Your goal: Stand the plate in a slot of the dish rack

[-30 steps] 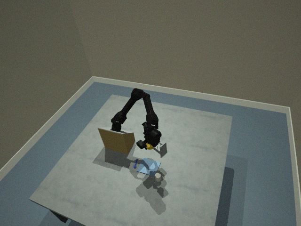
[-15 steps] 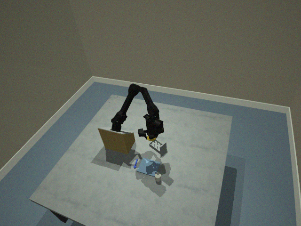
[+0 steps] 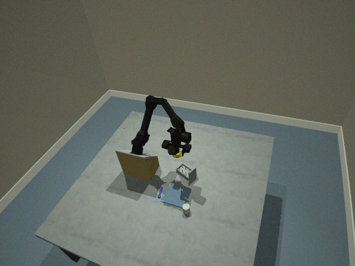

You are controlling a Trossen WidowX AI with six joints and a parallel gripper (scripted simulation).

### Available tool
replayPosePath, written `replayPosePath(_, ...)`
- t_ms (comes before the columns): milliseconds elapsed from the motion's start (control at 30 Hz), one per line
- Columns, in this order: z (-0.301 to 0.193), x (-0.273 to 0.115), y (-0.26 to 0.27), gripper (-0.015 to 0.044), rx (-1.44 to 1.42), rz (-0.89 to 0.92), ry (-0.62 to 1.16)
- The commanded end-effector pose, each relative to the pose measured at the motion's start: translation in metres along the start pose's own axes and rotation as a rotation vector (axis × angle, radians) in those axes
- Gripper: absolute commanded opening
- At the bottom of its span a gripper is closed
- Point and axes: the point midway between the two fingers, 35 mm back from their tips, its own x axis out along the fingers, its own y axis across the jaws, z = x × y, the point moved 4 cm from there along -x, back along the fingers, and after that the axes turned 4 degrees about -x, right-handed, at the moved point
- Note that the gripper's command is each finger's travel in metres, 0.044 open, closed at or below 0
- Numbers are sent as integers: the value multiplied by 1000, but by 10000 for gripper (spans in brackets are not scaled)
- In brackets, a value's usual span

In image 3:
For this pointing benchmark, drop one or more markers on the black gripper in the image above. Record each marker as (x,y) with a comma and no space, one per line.
(185,148)

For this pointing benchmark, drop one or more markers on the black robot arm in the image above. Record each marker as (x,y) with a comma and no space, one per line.
(176,134)

